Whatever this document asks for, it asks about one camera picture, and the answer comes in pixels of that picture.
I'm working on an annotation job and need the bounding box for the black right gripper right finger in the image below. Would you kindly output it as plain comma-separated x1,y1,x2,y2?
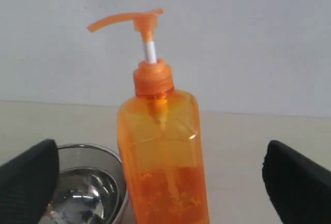
262,140,330,223

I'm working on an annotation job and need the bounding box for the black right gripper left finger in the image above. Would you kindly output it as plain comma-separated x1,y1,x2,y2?
1,139,59,223

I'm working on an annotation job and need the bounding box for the orange dish soap pump bottle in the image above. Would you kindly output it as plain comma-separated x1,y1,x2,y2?
88,9,210,223

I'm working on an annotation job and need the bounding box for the small stainless steel bowl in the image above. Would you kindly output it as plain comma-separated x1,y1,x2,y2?
39,168,119,223

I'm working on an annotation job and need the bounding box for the steel mesh strainer basket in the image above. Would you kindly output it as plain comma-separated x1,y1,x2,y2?
58,144,129,223

